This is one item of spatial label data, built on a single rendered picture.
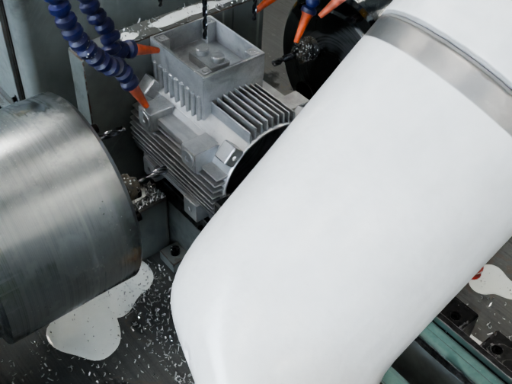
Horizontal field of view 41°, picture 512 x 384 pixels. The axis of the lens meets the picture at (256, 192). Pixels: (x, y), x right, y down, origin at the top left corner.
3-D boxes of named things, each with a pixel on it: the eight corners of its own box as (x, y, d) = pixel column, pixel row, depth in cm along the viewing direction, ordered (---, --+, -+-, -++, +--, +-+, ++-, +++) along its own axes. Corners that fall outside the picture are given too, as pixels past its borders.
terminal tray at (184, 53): (151, 82, 97) (147, 37, 92) (212, 58, 102) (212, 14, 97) (201, 125, 90) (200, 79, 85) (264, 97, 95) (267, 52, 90)
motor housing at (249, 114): (134, 175, 105) (122, 70, 92) (232, 129, 114) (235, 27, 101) (213, 254, 94) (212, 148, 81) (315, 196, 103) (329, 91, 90)
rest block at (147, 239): (113, 244, 111) (105, 189, 103) (150, 224, 114) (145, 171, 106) (133, 266, 108) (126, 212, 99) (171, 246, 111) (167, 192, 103)
